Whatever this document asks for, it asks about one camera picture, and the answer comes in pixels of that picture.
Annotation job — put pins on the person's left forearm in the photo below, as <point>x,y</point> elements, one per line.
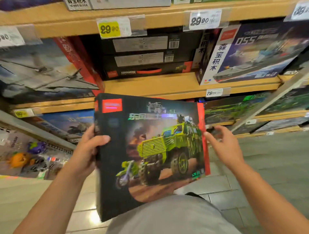
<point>48,207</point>

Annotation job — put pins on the orange toy packet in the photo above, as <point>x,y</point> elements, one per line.
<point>19,159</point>

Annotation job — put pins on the person's left hand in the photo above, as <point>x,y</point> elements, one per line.
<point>87,154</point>

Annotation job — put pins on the wooden shelf unit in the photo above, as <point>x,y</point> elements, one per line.
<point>159,17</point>

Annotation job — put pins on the green armoured truck box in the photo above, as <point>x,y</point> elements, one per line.
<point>154,154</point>

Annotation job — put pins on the person's black trousers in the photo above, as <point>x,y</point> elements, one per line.
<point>193,195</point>

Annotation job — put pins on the person's grey clothing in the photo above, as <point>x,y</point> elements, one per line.
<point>174,217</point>

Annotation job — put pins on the person's right hand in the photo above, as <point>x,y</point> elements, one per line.
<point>227,147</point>

